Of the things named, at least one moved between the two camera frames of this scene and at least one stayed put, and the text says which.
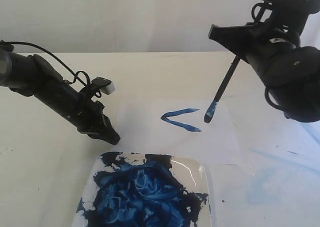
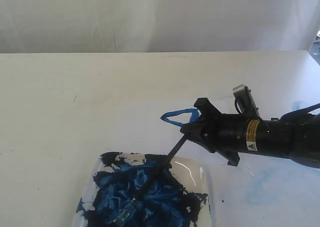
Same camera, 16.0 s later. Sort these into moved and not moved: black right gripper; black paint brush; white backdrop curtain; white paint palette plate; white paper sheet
Moved: black paint brush; black right gripper
Not moved: white paper sheet; white paint palette plate; white backdrop curtain
